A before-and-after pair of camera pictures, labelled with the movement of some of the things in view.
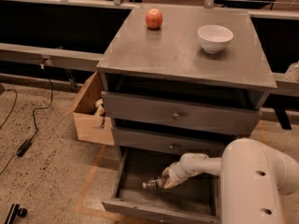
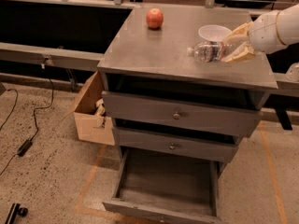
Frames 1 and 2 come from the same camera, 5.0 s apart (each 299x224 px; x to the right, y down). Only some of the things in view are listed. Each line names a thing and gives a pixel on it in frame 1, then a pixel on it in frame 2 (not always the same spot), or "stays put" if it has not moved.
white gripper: (181, 171) to (264, 33)
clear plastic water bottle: (154, 184) to (213, 51)
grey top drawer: (179, 114) stays put
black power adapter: (24, 147) stays put
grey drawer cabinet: (183, 81) stays put
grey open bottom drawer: (193, 200) stays put
